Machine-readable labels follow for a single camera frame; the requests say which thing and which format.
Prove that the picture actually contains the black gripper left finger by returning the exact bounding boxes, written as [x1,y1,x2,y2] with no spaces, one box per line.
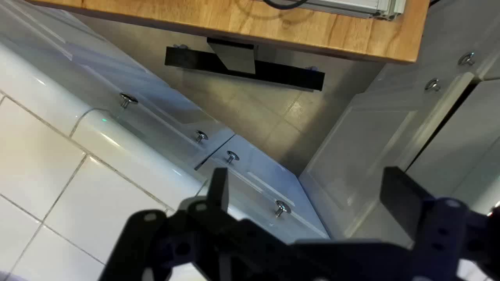
[206,167,230,210]

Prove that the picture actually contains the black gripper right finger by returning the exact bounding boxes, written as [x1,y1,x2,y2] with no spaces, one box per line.
[380,167,434,241]

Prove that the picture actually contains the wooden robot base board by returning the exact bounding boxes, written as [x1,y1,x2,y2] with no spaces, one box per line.
[28,0,430,64]

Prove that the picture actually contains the black bracket under board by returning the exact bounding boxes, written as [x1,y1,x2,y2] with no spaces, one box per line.
[164,37,325,90]

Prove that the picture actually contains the white lower cabinet drawers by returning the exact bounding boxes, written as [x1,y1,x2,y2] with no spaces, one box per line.
[0,0,326,241]

